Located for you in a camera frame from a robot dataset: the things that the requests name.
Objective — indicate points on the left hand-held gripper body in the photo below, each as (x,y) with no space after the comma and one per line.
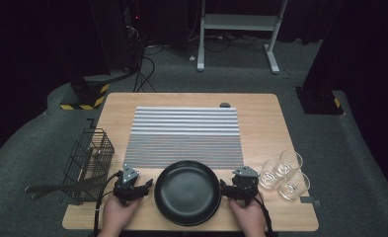
(127,191)

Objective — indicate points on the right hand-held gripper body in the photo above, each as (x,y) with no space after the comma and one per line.
(246,187)

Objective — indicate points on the clear drinking glass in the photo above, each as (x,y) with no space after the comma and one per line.
(290,161)
(295,187)
(269,177)

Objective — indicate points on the black round plate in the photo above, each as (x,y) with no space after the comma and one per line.
(187,192)

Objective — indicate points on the person's left hand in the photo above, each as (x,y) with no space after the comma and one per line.
(114,219)

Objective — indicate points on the person's right hand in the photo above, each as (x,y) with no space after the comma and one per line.
(250,220)

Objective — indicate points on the grey striped placemat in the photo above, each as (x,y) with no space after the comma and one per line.
(181,131)

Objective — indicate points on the small grey table clip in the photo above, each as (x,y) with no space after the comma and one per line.
(308,199)

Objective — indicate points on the dark two-pronged bar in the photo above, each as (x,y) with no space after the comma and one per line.
(46,188)

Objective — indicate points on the dark round table grommet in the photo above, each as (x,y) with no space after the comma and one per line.
(224,105)

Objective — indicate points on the black stand yellow striped base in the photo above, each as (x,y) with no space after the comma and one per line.
(86,94)

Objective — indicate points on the dark electronics rack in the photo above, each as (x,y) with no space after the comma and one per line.
(134,19)

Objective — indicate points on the white metal stand frame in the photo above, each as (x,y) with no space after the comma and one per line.
(237,22)

